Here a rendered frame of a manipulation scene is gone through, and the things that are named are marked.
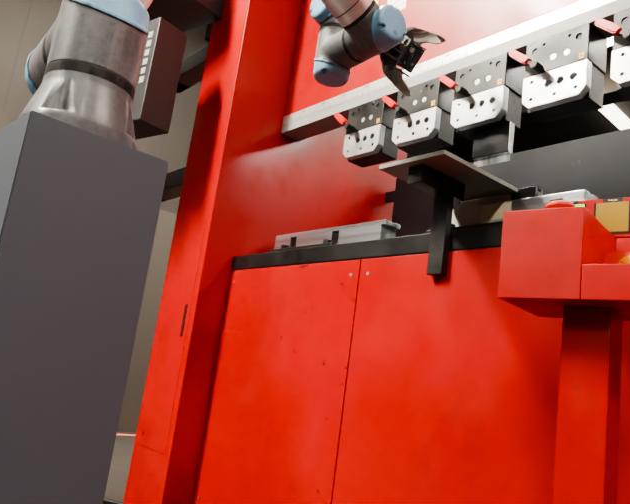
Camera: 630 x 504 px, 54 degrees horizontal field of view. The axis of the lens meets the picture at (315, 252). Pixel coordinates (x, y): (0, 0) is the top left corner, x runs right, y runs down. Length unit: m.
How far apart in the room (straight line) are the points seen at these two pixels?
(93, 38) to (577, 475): 0.81
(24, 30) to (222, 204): 2.86
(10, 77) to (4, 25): 0.33
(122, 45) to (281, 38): 1.47
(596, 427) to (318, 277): 0.96
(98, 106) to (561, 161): 1.54
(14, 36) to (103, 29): 3.73
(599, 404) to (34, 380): 0.66
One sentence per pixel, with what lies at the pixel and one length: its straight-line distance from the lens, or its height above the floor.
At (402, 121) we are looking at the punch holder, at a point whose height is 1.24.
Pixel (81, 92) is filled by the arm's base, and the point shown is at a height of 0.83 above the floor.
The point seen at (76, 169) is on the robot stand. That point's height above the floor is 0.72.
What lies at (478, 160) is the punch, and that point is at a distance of 1.59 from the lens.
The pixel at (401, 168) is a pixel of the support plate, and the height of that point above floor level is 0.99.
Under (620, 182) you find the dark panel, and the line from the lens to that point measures 1.97.
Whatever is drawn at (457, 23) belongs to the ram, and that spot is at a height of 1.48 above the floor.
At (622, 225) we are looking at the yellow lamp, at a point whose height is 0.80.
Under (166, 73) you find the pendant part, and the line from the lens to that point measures 2.17.
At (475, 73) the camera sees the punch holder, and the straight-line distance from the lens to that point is 1.65.
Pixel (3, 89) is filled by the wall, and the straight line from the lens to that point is 4.48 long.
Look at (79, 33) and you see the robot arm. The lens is 0.90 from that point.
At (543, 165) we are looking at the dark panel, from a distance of 2.11.
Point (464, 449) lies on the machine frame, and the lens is 1.28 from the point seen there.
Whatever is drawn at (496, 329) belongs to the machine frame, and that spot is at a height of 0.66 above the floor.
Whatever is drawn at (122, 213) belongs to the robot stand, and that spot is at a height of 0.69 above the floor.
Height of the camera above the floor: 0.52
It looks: 12 degrees up
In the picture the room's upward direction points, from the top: 8 degrees clockwise
